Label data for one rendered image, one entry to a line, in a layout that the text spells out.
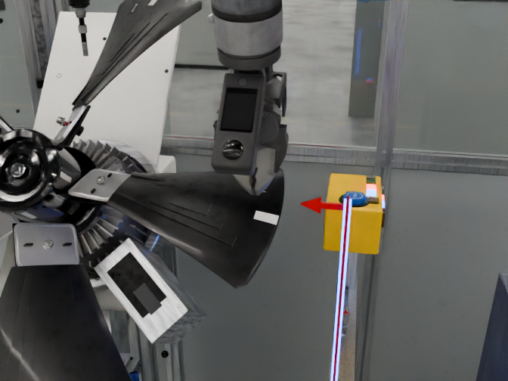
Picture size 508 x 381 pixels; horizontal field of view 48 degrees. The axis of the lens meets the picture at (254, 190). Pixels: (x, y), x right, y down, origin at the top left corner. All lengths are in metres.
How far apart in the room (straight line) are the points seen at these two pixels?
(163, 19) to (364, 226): 0.49
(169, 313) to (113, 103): 0.46
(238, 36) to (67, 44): 0.68
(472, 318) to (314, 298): 0.45
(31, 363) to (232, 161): 0.38
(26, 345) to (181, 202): 0.27
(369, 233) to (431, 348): 0.83
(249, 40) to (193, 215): 0.26
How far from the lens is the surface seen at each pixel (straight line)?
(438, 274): 1.66
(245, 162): 0.60
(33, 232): 0.85
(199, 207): 0.77
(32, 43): 1.49
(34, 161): 0.82
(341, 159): 1.49
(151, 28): 0.88
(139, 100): 1.12
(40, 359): 0.81
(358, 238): 1.03
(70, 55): 1.22
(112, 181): 0.85
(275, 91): 0.68
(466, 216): 1.58
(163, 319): 0.87
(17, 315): 0.81
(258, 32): 0.60
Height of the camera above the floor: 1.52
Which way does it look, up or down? 25 degrees down
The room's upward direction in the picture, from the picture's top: straight up
